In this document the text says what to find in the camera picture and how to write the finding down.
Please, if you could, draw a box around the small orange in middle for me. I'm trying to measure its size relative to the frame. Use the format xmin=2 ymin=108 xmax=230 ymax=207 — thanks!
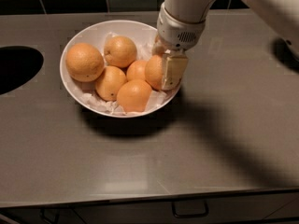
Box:
xmin=126 ymin=60 xmax=147 ymax=80

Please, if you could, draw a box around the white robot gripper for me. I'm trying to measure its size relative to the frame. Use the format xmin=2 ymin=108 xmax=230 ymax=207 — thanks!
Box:
xmin=151 ymin=4 xmax=206 ymax=91

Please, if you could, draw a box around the white tissue paper lining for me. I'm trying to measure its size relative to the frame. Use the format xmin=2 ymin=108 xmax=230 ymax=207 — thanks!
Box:
xmin=66 ymin=35 xmax=164 ymax=114

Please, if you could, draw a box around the black drawer handle centre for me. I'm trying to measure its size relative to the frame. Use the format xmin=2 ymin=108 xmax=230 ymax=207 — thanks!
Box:
xmin=171 ymin=200 xmax=209 ymax=218

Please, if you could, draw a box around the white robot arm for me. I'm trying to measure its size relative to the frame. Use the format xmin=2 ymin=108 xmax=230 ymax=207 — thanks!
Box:
xmin=152 ymin=0 xmax=299 ymax=91

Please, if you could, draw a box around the white ceramic bowl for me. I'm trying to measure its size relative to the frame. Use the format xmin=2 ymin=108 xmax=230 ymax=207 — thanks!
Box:
xmin=60 ymin=20 xmax=181 ymax=119

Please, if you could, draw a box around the dark sink basin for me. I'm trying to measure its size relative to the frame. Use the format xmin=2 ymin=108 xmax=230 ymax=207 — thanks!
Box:
xmin=0 ymin=46 xmax=44 ymax=94

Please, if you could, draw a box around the orange at bowl back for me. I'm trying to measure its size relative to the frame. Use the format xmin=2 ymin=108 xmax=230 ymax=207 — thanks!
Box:
xmin=104 ymin=35 xmax=137 ymax=68

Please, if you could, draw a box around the large orange far left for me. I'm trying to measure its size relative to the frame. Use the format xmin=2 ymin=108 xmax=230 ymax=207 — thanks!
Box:
xmin=65 ymin=43 xmax=105 ymax=82

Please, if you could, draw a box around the orange at bowl front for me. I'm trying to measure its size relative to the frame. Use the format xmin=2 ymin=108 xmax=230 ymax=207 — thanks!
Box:
xmin=117 ymin=79 xmax=152 ymax=112

